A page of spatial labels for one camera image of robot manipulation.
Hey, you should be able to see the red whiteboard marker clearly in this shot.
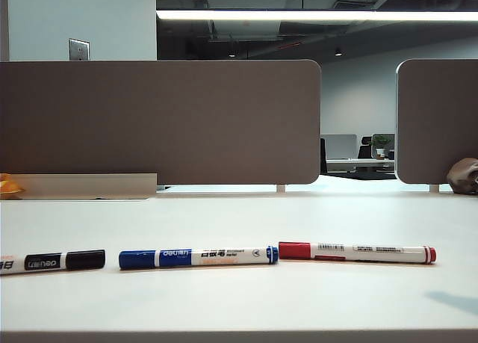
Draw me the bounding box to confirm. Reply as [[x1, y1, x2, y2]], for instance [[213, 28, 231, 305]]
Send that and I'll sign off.
[[278, 241, 438, 265]]

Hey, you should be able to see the black whiteboard marker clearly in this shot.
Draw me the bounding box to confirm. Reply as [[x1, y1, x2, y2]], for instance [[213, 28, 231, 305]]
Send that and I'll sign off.
[[0, 249, 106, 276]]

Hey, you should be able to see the blue whiteboard marker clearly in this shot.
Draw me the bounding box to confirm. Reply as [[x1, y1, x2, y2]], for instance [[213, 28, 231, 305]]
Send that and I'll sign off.
[[118, 245, 279, 271]]

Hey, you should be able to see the wide brown desk divider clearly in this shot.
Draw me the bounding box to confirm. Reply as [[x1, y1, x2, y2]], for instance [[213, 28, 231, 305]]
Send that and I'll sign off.
[[0, 59, 322, 186]]

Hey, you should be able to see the grey background desk screen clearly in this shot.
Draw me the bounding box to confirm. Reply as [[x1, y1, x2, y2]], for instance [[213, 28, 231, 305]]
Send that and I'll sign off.
[[321, 134, 358, 160]]

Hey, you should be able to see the white background desk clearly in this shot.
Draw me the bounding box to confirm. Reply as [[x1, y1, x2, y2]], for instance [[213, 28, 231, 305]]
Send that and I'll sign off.
[[326, 158, 396, 173]]

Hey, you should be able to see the black office chair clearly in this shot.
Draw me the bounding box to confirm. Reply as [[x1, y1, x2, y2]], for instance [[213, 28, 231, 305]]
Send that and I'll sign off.
[[357, 135, 373, 160]]

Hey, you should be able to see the potted green plant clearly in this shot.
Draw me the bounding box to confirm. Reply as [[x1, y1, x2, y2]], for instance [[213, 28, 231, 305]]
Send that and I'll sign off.
[[371, 134, 392, 160]]

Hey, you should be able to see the beige cardboard box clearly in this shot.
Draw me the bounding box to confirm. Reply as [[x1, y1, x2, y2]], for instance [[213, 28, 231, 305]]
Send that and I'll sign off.
[[14, 173, 158, 200]]

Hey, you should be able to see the long ceiling light strip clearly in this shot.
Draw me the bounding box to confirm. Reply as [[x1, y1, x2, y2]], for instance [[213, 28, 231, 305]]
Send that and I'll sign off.
[[155, 9, 478, 22]]

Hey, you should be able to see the narrow brown desk divider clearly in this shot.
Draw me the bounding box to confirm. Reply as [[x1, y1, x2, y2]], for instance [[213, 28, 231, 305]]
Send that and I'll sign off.
[[394, 58, 478, 185]]

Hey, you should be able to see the brown crumpled lump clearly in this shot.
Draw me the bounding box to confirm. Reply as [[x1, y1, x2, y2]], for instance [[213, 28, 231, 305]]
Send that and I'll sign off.
[[446, 157, 478, 194]]

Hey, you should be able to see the orange object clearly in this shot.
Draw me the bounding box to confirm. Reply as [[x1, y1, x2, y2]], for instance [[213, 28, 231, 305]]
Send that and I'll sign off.
[[0, 173, 24, 200]]

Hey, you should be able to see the metal wall plate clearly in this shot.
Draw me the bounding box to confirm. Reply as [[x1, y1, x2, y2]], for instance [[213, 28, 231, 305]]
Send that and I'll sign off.
[[67, 37, 90, 61]]

